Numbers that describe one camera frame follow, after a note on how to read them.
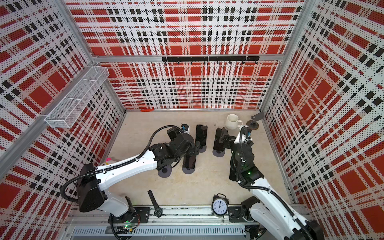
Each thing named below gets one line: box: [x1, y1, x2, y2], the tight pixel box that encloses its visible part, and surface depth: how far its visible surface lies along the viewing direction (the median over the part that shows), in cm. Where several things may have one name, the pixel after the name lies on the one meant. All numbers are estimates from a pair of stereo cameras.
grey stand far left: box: [158, 165, 172, 178], surface depth 90 cm
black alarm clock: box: [211, 193, 229, 219], surface depth 76 cm
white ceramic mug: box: [225, 113, 243, 130], surface depth 108 cm
